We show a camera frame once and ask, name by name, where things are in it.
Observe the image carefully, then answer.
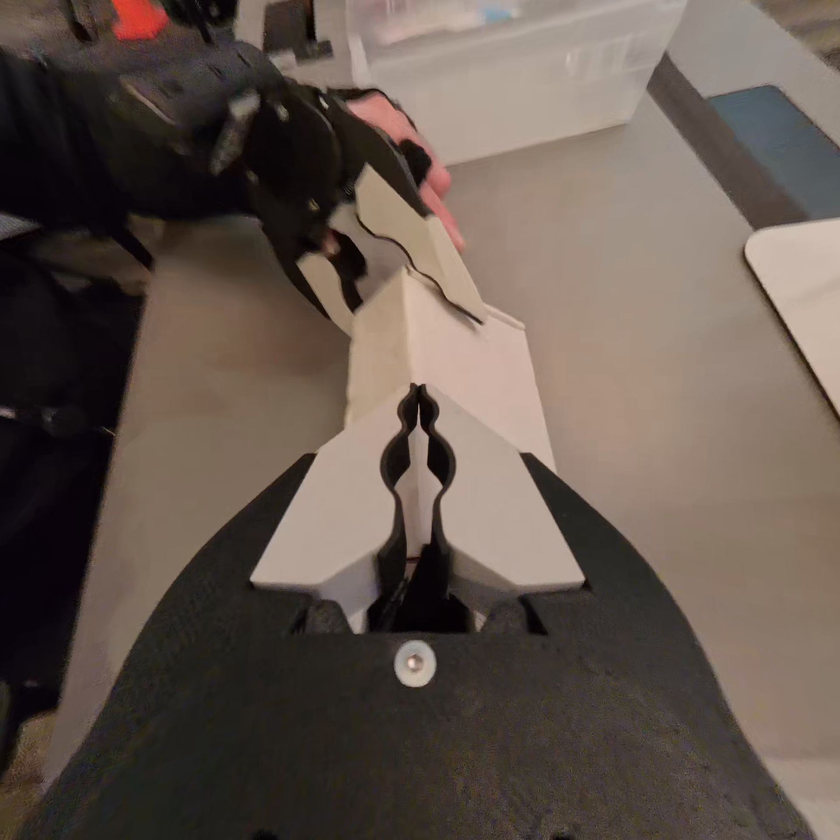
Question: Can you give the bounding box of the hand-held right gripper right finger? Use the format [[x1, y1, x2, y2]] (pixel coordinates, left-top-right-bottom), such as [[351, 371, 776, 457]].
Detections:
[[418, 384, 586, 614]]

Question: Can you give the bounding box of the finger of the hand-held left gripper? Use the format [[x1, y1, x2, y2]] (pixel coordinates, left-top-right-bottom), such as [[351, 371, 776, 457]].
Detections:
[[294, 226, 367, 337], [353, 163, 488, 326]]

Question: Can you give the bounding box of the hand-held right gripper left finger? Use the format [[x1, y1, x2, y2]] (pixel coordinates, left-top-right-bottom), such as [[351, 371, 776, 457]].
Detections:
[[249, 384, 421, 616]]

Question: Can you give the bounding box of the white cardboard box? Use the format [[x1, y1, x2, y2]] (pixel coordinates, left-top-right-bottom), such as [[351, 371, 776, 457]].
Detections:
[[346, 268, 557, 475]]

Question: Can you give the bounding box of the small clear plastic bin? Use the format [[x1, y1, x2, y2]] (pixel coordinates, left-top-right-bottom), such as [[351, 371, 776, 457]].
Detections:
[[346, 0, 689, 166]]

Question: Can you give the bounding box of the person's left hand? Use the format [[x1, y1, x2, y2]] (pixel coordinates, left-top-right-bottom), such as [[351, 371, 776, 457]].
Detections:
[[344, 92, 468, 256]]

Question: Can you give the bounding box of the person's dark clothing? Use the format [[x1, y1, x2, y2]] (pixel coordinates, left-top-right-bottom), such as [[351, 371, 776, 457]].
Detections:
[[0, 217, 155, 775]]

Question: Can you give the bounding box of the dark blue desk mat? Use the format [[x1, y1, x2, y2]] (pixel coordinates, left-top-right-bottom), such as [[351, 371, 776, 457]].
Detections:
[[707, 84, 840, 224]]

